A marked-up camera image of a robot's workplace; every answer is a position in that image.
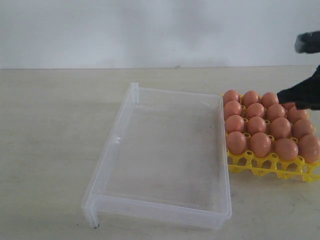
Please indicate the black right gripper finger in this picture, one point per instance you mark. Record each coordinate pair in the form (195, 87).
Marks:
(305, 95)

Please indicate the yellow plastic egg tray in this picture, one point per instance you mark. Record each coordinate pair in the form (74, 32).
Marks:
(271, 163)

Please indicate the clear plastic storage box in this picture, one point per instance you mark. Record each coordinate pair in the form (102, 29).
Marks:
(165, 159)

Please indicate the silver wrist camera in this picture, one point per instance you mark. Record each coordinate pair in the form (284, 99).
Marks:
(307, 43)

